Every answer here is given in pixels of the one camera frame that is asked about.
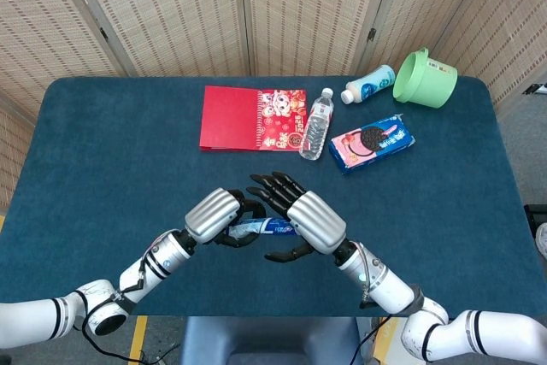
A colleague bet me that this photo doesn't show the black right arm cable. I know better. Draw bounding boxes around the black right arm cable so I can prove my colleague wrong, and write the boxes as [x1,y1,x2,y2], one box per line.
[350,244,388,365]

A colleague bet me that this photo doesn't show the blue pink cookie box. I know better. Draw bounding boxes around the blue pink cookie box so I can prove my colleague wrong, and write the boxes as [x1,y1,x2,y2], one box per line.
[327,113,416,176]

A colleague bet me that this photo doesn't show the clear plastic water bottle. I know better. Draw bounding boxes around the clear plastic water bottle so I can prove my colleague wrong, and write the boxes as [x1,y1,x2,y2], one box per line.
[298,87,335,161]

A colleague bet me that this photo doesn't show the yellow cardboard box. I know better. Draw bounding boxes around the yellow cardboard box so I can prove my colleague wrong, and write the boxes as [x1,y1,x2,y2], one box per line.
[372,317,407,362]

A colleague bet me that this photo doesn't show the red spiral desk calendar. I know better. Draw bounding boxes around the red spiral desk calendar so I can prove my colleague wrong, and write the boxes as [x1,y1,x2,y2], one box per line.
[198,85,309,153]

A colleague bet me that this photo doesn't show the woven bamboo screen panel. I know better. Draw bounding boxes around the woven bamboo screen panel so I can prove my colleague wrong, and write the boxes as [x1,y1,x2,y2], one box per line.
[431,0,547,122]
[0,0,132,127]
[55,0,256,78]
[0,97,38,212]
[238,0,401,78]
[356,0,497,78]

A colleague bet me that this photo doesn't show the black box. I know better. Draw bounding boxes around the black box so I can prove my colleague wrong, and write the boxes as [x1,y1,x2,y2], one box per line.
[523,203,547,233]

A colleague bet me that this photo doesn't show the teal table cloth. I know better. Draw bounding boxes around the teal table cloth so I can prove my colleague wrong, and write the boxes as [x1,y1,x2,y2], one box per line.
[0,75,540,320]

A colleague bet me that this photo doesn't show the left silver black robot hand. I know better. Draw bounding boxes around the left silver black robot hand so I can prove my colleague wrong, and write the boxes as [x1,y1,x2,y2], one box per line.
[183,187,268,250]

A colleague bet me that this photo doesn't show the green plastic cup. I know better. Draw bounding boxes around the green plastic cup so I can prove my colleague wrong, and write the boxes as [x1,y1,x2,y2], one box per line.
[392,47,460,109]

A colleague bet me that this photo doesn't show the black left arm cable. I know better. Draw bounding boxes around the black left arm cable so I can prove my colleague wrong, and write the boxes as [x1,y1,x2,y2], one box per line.
[80,249,149,362]

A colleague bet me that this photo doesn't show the blue white toothpaste tube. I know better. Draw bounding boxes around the blue white toothpaste tube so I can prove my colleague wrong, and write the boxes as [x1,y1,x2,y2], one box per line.
[228,217,300,238]

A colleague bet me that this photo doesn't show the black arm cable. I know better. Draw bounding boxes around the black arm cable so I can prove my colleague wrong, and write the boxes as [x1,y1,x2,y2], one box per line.
[80,249,149,362]
[350,244,388,365]

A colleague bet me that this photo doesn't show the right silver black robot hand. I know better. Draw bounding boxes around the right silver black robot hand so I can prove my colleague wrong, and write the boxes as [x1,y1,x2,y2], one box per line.
[245,171,347,264]

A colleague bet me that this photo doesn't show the white blue drink bottle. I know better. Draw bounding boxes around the white blue drink bottle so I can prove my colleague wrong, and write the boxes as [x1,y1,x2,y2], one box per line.
[340,64,397,105]

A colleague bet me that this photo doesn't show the white rounded object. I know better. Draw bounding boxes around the white rounded object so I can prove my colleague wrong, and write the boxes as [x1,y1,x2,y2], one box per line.
[535,222,547,260]

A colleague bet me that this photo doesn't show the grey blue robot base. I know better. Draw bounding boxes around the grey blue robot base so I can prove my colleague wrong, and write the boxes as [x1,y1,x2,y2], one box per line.
[179,316,362,365]

